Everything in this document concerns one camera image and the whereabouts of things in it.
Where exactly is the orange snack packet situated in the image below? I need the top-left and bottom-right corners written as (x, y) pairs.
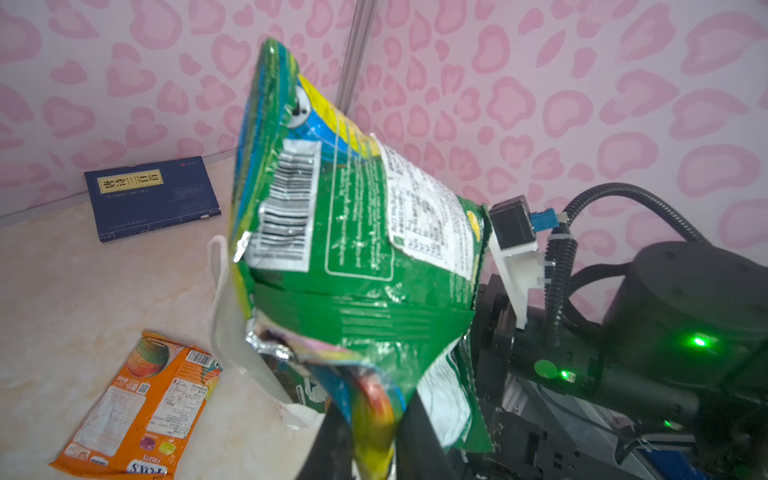
top-left (50, 330), bottom-right (222, 479)

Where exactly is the green snack packet back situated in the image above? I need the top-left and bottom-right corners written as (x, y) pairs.
top-left (229, 38), bottom-right (492, 479)

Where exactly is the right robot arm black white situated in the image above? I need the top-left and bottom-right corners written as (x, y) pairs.
top-left (451, 242), bottom-right (767, 479)

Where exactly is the dark blue booklet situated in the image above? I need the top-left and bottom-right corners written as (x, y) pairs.
top-left (84, 156), bottom-right (221, 243)

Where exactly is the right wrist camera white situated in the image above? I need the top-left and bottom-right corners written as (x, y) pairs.
top-left (489, 195), bottom-right (569, 330)

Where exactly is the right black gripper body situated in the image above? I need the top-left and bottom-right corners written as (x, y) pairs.
top-left (449, 275), bottom-right (600, 479)

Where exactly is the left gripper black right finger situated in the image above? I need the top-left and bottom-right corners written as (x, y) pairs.
top-left (395, 393), bottom-right (456, 480)

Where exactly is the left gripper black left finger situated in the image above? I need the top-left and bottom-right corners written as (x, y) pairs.
top-left (304, 407), bottom-right (353, 480)

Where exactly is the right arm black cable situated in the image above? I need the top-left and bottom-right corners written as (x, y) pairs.
top-left (542, 182), bottom-right (712, 349)

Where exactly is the white paper bag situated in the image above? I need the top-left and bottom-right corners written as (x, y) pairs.
top-left (208, 235), bottom-right (325, 430)

